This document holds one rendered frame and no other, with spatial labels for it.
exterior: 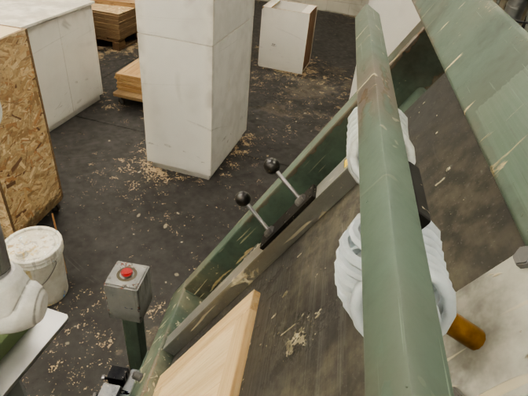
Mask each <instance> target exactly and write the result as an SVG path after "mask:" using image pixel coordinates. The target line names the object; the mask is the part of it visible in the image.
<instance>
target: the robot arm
mask: <svg viewBox="0 0 528 396"><path fill-rule="evenodd" d="M1 121H2V105H1V102H0V123H1ZM47 306H48V295H47V292H46V290H45V288H44V287H43V286H42V285H41V284H40V283H39V282H38V281H36V280H30V278H29V276H28V275H27V274H26V273H25V272H24V271H23V269H22V268H21V266H20V265H18V264H16V263H15V262H12V261H10V260H9V255H8V251H7V248H6V242H5V239H4V236H3V232H2V227H1V223H0V335H2V334H11V333H16V332H22V331H24V330H27V329H29V328H32V327H34V326H36V325H37V324H38V323H39V322H40V321H42V319H43V318H44V317H45V314H46V310H47Z"/></svg>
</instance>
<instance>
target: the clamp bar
mask: <svg viewBox="0 0 528 396"><path fill-rule="evenodd" d="M409 169H410V173H411V177H412V185H413V189H414V193H415V197H416V205H417V209H418V213H419V217H420V225H421V229H423V228H424V227H426V226H427V225H429V224H430V222H431V216H430V213H429V209H428V205H427V199H426V196H425V192H424V186H423V182H422V178H421V175H420V169H419V168H418V167H417V166H415V165H414V164H413V163H411V162H409ZM359 252H361V219H360V218H359V219H358V220H356V221H354V222H353V223H351V225H350V228H349V229H347V230H346V231H345V232H344V233H343V235H342V236H341V237H340V239H339V247H338V249H337V250H336V260H335V262H334V263H335V285H336V286H337V295H338V296H339V298H340V299H341V301H342V302H343V307H344V308H345V310H346V311H347V313H349V310H348V305H347V297H349V298H350V297H351V294H352V291H351V288H353V289H354V285H355V283H356V282H358V281H362V274H361V258H360V257H359V256H357V254H358V253H359ZM351 264H352V265H353V266H355V267H357V268H358V269H357V268H355V267H353V266H352V265H351ZM352 277H353V278H352ZM355 279H356V280H355ZM443 342H444V346H445V353H446V357H447V361H448V366H449V373H450V377H451V382H452V386H453V393H454V396H528V246H523V247H520V248H519V249H518V250H517V251H516V253H515V254H514V255H513V256H512V257H510V258H508V259H507V260H505V261H503V262H502V263H501V264H499V265H498V266H495V267H494V268H492V269H491V270H490V271H488V272H486V273H484V274H483V275H482V276H480V277H479V278H477V279H475V280H473V281H472V282H471V283H470V284H467V285H466V286H464V287H463V288H461V289H460V290H458V291H456V317H455V319H454V321H453V323H452V324H451V326H450V328H449V330H448V332H447V333H446V334H445V335H444V336H443Z"/></svg>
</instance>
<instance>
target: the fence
mask: <svg viewBox="0 0 528 396"><path fill-rule="evenodd" d="M346 159H347V157H345V158H344V159H343V160H342V162H341V163H340V164H339V165H338V166H337V167H336V168H335V169H334V170H333V171H332V172H331V173H330V174H329V175H328V176H327V177H326V178H325V179H324V180H323V181H322V182H321V183H320V184H319V185H318V186H317V191H316V198H315V200H314V201H313V202H312V203H311V204H310V205H308V206H307V207H306V208H305V209H304V210H303V211H302V212H301V213H300V214H299V215H298V216H297V217H296V218H295V219H294V220H293V221H292V222H291V223H290V224H289V225H288V226H287V227H286V228H285V229H284V230H283V231H282V232H281V233H280V234H279V235H278V236H277V237H276V238H275V239H274V240H273V241H272V242H271V243H270V244H269V245H268V246H267V247H266V248H265V249H264V250H262V249H260V244H261V243H260V244H259V245H258V246H257V247H256V248H255V249H254V250H253V251H252V252H251V253H250V254H249V255H248V256H247V258H246V259H245V260H244V261H243V262H242V263H241V264H240V265H239V266H238V267H237V268H236V269H235V270H234V271H233V272H232V273H231V274H230V275H229V276H228V277H227V278H226V279H225V280H224V281H223V282H222V283H221V284H220V285H219V286H218V287H217V288H216V289H215V290H214V291H213V292H212V293H211V294H210V295H209V296H208V297H207V298H206V299H205V300H204V301H203V302H202V303H201V304H200V305H199V306H198V307H197V308H196V309H195V310H194V311H193V312H192V313H191V314H190V315H189V316H188V317H187V318H186V319H185V320H184V321H183V322H182V323H181V324H180V325H179V326H178V327H177V328H176V329H175V330H174V331H173V332H172V333H171V334H170V335H169V336H168V337H167V341H166V343H165V345H164V348H163V350H165V351H166V352H168V353H170V354H172V355H175V354H176V353H177V352H178V351H179V350H180V349H181V348H182V347H183V346H185V345H186V344H187V343H188V342H189V341H190V340H191V339H192V338H193V337H194V336H195V335H196V334H197V333H199V332H200V331H201V330H202V329H203V328H204V327H205V326H206V325H207V324H208V323H209V322H210V321H211V320H213V319H214V318H215V317H216V316H217V315H218V314H219V313H220V312H221V311H222V310H223V309H224V308H225V307H227V306H228V305H229V304H230V303H231V302H232V301H233V300H234V299H235V298H236V297H237V296H238V295H239V294H240V293H241V292H242V291H243V290H244V289H245V288H246V287H247V286H248V285H249V284H250V283H251V282H253V281H254V280H255V279H256V278H257V277H258V276H259V275H260V274H261V273H262V272H263V271H264V270H265V269H267V268H268V267H269V266H270V265H271V264H272V263H273V262H274V261H275V260H276V259H277V258H278V257H279V256H281V255H282V254H283V253H284V252H285V251H286V250H287V249H288V248H289V247H290V246H291V245H292V244H293V243H295V242H296V241H297V240H298V239H299V238H300V237H301V236H302V235H303V234H304V233H305V232H306V231H307V230H308V229H309V228H310V227H311V226H312V225H313V224H314V223H315V222H316V221H317V220H318V219H319V218H321V217H322V216H323V215H324V214H325V213H326V212H327V211H328V210H329V209H330V208H331V207H332V206H333V205H335V204H336V203H337V202H338V201H339V200H340V199H341V198H342V197H343V196H344V195H345V194H346V193H348V192H349V191H350V190H351V189H352V188H353V187H354V186H355V185H356V184H357V182H356V181H355V180H354V178H353V177H352V175H351V174H350V172H349V171H348V165H347V166H346V167H345V168H344V166H345V160H346Z"/></svg>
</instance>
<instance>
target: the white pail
mask: <svg viewBox="0 0 528 396"><path fill-rule="evenodd" d="M51 215H52V218H53V224H54V228H55V229H54V228H51V227H49V226H41V225H38V226H31V227H27V228H24V229H21V230H18V231H16V232H15V233H13V234H11V235H10V236H9V237H7V238H6V239H5V245H6V248H7V251H8V255H9V260H10V261H12V262H15V263H16V264H18V265H20V266H21V268H22V269H23V271H24V272H25V273H26V274H27V275H28V276H29V278H30V280H32V281H38V282H39V283H40V284H41V285H42V286H43V287H44V288H45V290H46V292H47V295H48V306H52V305H53V304H55V303H58V302H59V301H61V300H62V299H63V298H64V297H65V295H66V294H67V292H68V279H67V273H68V272H67V269H66V265H65V262H64V256H63V250H64V244H63V239H62V236H61V234H60V233H59V231H57V227H56V222H55V219H54V216H53V213H51Z"/></svg>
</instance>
